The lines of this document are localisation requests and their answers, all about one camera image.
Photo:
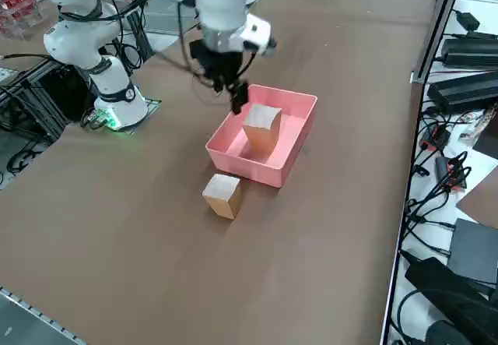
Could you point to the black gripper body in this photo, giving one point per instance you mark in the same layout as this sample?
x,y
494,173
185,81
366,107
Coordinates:
x,y
219,60

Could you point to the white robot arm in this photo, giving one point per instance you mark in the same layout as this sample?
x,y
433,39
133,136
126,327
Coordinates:
x,y
218,6

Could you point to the pink plastic tray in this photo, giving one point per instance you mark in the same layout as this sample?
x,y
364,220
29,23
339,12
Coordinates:
x,y
288,134

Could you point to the clear acrylic shelf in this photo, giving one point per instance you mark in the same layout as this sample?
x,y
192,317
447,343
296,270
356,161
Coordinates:
x,y
23,25

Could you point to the black device with red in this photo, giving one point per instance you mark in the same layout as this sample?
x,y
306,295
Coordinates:
x,y
435,138

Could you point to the black tool with red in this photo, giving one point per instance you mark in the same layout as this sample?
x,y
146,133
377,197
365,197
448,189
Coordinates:
x,y
443,170

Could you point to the ribbed black power adapter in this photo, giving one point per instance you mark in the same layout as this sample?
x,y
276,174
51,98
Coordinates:
x,y
463,92
470,51

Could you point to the small black power adapter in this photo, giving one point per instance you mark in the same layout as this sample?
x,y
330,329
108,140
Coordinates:
x,y
468,20

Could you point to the dark grey flat box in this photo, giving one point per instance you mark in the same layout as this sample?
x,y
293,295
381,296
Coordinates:
x,y
474,247

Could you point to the large black power adapter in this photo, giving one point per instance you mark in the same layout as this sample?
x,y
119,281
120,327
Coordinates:
x,y
447,302

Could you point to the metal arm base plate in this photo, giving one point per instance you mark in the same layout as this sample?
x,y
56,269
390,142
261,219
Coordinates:
x,y
149,105

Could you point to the aluminium camera mount post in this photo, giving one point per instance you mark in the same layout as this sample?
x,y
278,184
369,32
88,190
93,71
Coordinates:
x,y
439,29

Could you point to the aluminium table edge rail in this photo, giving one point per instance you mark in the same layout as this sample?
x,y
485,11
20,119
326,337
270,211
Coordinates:
x,y
31,314

